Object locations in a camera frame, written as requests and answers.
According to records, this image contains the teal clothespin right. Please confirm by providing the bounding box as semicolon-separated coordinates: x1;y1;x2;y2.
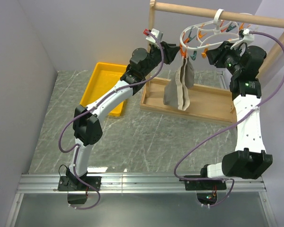
225;23;237;33

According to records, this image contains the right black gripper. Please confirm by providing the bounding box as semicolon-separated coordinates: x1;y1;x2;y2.
204;41;242;76

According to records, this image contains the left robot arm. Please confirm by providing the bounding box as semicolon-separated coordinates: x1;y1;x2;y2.
66;41;180;190

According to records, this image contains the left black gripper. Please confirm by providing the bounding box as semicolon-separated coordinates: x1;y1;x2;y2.
142;42;181;78

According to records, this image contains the aluminium mounting rail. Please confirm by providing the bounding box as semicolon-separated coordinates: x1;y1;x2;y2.
16;172;267;194

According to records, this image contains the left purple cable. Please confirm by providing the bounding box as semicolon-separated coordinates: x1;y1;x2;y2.
58;32;166;210

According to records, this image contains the teal clothespin front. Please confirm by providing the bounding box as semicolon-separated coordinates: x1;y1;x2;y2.
190;51;197;61

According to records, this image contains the wooden hanging rack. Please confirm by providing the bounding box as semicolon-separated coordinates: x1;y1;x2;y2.
140;0;284;125

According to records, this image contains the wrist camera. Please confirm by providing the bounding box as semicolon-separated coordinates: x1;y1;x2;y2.
143;28;163;45
231;28;255;49

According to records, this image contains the teal clothespin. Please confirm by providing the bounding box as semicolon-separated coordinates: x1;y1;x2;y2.
225;23;237;33
190;51;197;61

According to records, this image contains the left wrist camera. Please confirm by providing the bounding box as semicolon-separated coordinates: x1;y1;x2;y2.
143;28;163;45

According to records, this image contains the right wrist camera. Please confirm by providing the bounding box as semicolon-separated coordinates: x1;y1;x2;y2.
231;28;255;49

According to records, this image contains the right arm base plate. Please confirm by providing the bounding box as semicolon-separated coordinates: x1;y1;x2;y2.
180;175;227;191

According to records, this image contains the yellow plastic tray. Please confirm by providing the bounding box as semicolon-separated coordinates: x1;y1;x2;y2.
80;62;127;106

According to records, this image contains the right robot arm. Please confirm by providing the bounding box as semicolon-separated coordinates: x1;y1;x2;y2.
199;41;273;189

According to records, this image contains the purple cable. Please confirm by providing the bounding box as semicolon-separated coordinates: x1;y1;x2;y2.
174;32;284;209
58;32;166;210

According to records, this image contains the grey underwear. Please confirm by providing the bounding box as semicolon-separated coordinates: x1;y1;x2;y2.
163;57;195;111

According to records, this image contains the white round clip hanger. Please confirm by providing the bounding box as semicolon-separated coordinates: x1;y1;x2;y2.
180;9;247;51

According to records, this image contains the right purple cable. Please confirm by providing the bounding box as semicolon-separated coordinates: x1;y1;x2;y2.
174;32;284;209

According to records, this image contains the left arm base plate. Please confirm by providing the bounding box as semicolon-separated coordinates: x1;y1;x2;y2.
57;175;102;192

